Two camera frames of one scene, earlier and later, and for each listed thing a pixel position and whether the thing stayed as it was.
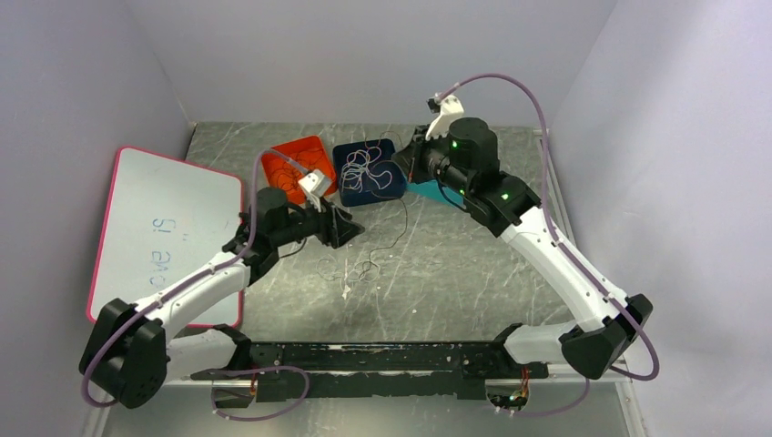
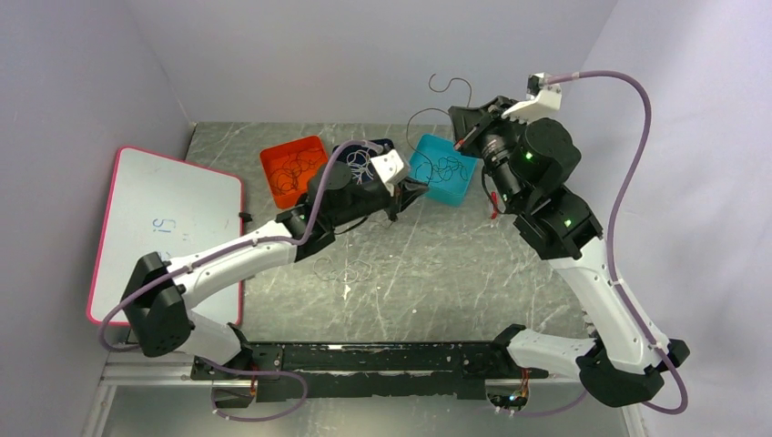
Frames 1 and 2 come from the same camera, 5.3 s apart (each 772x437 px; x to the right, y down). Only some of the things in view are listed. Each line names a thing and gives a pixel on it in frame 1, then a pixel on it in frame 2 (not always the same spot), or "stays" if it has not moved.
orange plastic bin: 309,154 stays
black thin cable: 391,245 to 433,108
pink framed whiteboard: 166,219 stays
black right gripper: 410,158 to 468,121
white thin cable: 352,173 stays
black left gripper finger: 340,227 to 410,188
